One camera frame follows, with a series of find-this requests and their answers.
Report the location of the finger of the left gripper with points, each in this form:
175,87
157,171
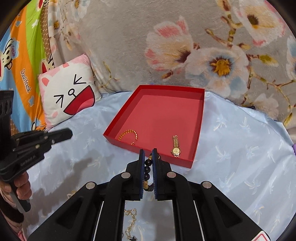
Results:
51,138

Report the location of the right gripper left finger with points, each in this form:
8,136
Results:
134,185

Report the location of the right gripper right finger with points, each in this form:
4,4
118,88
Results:
162,185

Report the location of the gold wrist watch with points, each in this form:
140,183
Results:
176,147

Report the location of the red jewelry tray box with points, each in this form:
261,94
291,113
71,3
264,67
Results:
153,114

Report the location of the person's left hand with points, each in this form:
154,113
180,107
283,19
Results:
23,185

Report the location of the white cat face pillow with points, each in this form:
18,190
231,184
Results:
67,89

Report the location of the light blue palm-print sheet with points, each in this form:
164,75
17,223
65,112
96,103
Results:
244,153

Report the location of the colourful cartoon bedsheet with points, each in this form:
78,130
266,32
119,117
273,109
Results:
25,54

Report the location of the purple flat object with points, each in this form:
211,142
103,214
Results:
294,148

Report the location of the grey floral plush blanket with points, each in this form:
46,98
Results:
243,51

